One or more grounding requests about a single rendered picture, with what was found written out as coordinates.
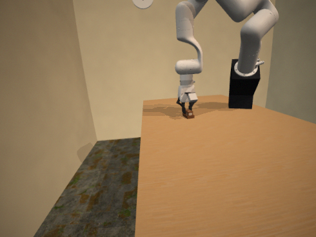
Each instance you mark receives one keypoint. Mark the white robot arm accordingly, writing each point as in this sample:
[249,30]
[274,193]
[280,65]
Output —
[266,16]

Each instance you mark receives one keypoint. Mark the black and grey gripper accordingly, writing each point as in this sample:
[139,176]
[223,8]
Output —
[182,97]

